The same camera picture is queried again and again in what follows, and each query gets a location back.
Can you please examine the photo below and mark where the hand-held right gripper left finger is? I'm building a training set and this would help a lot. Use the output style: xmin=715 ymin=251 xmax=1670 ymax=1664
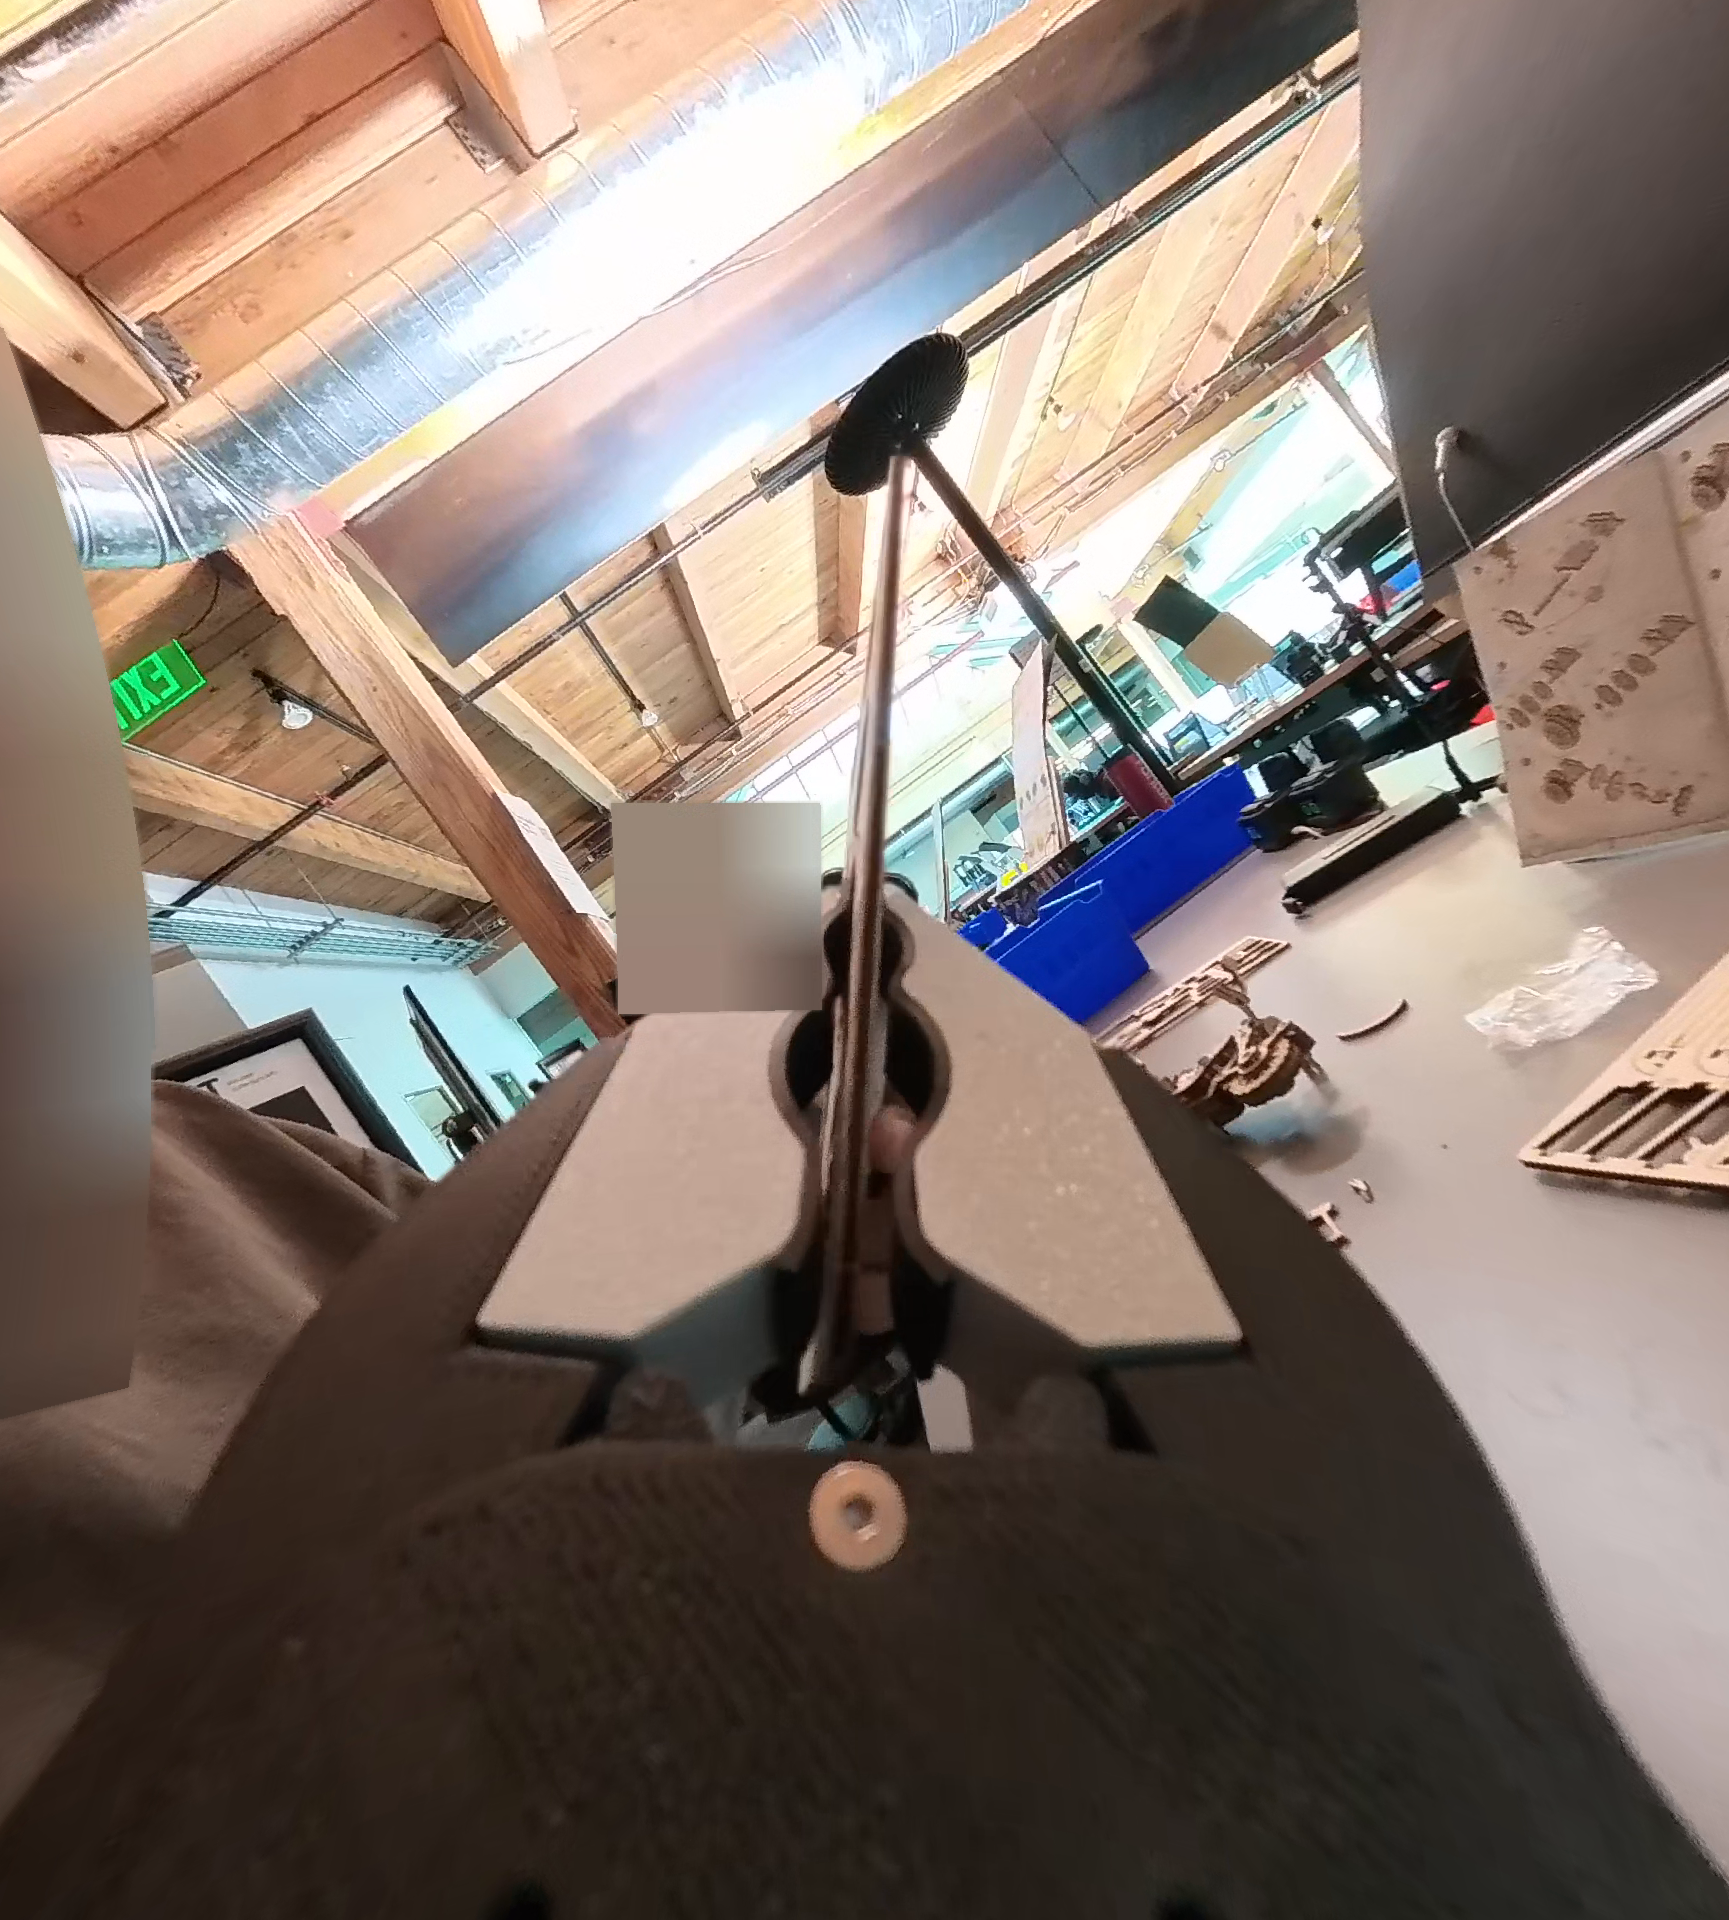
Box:
xmin=470 ymin=896 xmax=859 ymax=1370

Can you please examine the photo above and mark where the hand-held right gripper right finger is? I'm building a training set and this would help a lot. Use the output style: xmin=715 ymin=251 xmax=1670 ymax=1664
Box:
xmin=878 ymin=894 xmax=1244 ymax=1395

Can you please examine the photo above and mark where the gear-holed wooden puzzle sheet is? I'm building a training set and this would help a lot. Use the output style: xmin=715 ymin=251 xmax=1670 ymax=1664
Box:
xmin=797 ymin=442 xmax=910 ymax=1398

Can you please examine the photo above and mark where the grey desk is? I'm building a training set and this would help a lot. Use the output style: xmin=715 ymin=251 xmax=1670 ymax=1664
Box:
xmin=1089 ymin=780 xmax=1729 ymax=1920

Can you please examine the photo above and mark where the wooden motorcycle model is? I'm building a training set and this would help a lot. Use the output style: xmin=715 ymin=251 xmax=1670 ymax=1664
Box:
xmin=1165 ymin=1004 xmax=1330 ymax=1130

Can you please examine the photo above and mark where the small wooden puzzle sheet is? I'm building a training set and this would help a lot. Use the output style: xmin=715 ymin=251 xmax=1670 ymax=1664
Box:
xmin=1089 ymin=932 xmax=1292 ymax=1061

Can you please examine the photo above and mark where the framed marker sign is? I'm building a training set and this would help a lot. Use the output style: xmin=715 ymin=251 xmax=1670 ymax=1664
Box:
xmin=150 ymin=1008 xmax=434 ymax=1188

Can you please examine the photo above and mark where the tan display board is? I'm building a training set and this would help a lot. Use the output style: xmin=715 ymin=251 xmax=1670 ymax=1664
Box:
xmin=1007 ymin=652 xmax=1068 ymax=889

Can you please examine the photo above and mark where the black battery charger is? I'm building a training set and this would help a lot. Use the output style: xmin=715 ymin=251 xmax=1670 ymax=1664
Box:
xmin=1238 ymin=756 xmax=1391 ymax=854

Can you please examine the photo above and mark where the black bar device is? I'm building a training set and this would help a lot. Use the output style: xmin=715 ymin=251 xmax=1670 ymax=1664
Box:
xmin=1280 ymin=787 xmax=1466 ymax=915

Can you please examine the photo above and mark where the small clear plastic bag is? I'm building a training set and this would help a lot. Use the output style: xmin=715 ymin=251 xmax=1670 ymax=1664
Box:
xmin=1464 ymin=924 xmax=1661 ymax=1052

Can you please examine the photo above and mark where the person's brown sweater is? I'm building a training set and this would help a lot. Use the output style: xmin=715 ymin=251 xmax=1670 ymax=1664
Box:
xmin=0 ymin=1072 xmax=438 ymax=1920

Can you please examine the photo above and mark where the black background screen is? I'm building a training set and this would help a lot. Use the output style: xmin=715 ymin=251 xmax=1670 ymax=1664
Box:
xmin=1134 ymin=574 xmax=1278 ymax=693

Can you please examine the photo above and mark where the green exit sign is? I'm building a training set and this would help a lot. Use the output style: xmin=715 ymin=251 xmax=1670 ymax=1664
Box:
xmin=111 ymin=636 xmax=210 ymax=744

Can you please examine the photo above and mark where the printed instruction booklet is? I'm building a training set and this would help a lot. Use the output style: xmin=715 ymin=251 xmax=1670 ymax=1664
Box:
xmin=1456 ymin=337 xmax=1729 ymax=870

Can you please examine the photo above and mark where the black pole with red base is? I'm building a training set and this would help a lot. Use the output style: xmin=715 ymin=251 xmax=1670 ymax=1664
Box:
xmin=823 ymin=332 xmax=1181 ymax=821

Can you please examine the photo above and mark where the dark rectangular duct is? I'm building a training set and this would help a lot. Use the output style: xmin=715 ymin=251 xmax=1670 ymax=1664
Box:
xmin=331 ymin=0 xmax=1368 ymax=671

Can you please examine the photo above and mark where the large spiral metal duct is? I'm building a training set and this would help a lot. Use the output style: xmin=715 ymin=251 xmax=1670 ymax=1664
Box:
xmin=46 ymin=0 xmax=1046 ymax=573

